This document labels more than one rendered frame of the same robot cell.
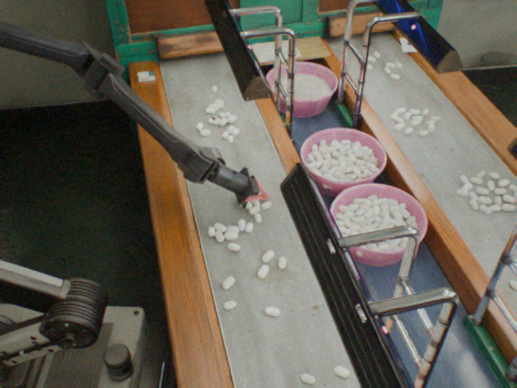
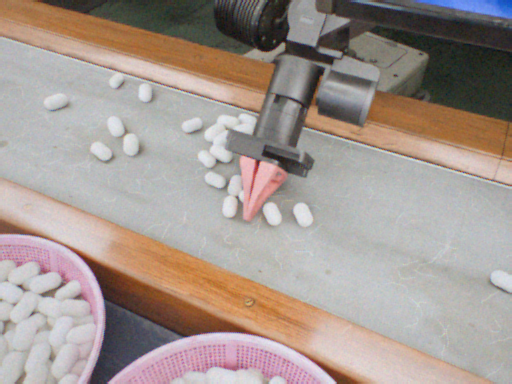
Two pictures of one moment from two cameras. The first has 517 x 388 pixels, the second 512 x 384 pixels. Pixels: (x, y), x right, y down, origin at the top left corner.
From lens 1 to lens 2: 1.63 m
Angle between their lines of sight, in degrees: 81
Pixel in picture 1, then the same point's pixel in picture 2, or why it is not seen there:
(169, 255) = (242, 63)
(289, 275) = (78, 152)
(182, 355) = (107, 24)
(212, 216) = not seen: hidden behind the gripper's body
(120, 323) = not seen: hidden behind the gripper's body
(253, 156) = (408, 291)
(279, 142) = (408, 359)
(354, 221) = (41, 331)
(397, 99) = not seen: outside the picture
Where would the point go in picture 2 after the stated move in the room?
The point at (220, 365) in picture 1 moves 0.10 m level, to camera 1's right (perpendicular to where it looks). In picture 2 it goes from (62, 39) to (12, 60)
